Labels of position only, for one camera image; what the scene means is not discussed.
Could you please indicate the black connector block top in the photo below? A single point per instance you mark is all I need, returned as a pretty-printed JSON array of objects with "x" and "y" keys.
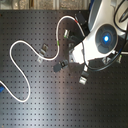
[{"x": 80, "y": 18}]

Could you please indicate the cable clip far right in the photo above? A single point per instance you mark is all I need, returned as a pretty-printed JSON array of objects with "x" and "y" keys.
[{"x": 106, "y": 60}]

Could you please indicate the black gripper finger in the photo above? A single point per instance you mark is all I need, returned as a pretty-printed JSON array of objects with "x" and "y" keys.
[{"x": 60, "y": 65}]

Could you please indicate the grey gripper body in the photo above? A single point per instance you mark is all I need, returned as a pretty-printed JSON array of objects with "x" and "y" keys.
[{"x": 72, "y": 58}]

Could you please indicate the cable clip lower right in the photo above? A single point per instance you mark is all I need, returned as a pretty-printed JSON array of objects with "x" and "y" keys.
[{"x": 83, "y": 80}]

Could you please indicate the cable clip lower left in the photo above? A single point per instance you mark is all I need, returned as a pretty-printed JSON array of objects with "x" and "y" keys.
[{"x": 39, "y": 60}]

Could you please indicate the cable clip upper left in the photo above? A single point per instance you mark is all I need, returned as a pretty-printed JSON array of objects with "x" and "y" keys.
[{"x": 43, "y": 49}]

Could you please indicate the cable clip top centre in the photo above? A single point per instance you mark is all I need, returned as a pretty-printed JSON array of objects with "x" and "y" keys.
[{"x": 67, "y": 33}]

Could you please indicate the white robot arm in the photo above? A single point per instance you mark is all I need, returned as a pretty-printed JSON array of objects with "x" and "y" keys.
[{"x": 107, "y": 21}]

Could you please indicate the cable clip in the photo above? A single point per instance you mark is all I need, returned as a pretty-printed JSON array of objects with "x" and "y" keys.
[
  {"x": 71, "y": 44},
  {"x": 106, "y": 60},
  {"x": 67, "y": 33},
  {"x": 43, "y": 49},
  {"x": 39, "y": 60},
  {"x": 83, "y": 80}
]

